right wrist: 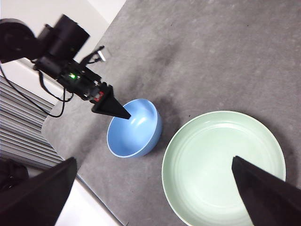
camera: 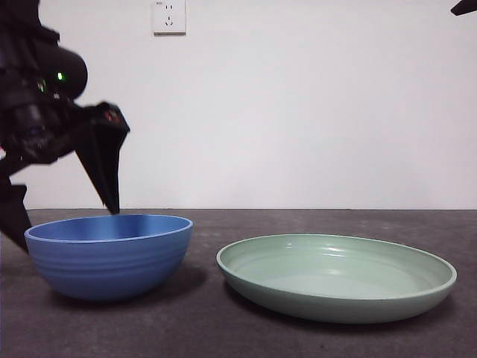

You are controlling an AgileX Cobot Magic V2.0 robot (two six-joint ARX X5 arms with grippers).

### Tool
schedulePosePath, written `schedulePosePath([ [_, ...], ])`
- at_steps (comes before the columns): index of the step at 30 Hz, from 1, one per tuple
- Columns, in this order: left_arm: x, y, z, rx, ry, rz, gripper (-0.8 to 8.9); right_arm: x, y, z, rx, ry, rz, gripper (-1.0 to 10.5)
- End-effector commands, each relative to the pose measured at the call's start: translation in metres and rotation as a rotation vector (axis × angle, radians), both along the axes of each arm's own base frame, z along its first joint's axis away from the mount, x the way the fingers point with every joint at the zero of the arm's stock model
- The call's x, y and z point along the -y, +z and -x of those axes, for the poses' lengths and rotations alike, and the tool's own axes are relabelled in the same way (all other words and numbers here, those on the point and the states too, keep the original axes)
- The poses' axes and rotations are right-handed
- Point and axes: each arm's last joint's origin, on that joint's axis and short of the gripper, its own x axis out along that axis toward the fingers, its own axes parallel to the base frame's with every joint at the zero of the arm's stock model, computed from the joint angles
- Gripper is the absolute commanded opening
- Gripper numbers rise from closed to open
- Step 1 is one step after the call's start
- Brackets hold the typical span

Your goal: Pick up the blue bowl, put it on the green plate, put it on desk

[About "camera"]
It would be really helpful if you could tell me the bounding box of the blue ribbed bowl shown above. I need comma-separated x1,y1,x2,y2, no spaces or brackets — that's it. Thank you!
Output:
24,213,195,302

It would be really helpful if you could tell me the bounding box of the white wall socket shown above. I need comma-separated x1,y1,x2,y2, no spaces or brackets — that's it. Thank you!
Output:
153,0,187,37

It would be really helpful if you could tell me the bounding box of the green round plate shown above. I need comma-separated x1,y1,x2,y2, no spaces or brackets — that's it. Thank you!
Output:
215,233,458,324

